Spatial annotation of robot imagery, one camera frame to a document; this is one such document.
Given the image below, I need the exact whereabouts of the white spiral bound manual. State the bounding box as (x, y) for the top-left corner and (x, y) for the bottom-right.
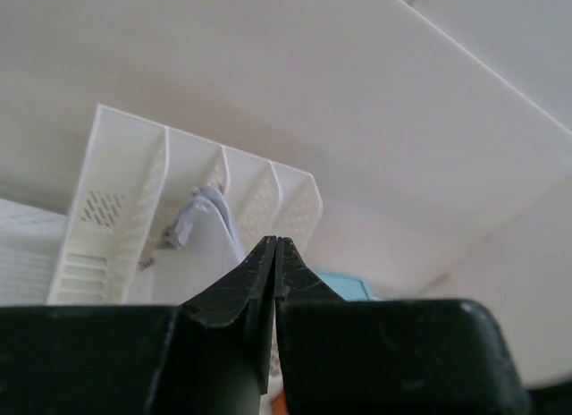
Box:
(136, 183), (246, 272)

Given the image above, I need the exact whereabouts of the white plastic file organizer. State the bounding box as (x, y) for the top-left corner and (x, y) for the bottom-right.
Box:
(47, 106), (323, 305)

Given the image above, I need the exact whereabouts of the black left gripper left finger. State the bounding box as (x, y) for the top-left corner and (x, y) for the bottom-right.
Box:
(178, 235), (276, 396)

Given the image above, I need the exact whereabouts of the teal orange drawer box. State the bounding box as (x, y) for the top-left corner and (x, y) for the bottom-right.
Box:
(316, 271), (374, 301)

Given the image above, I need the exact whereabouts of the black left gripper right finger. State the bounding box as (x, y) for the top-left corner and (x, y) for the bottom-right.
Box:
(274, 237), (344, 302)

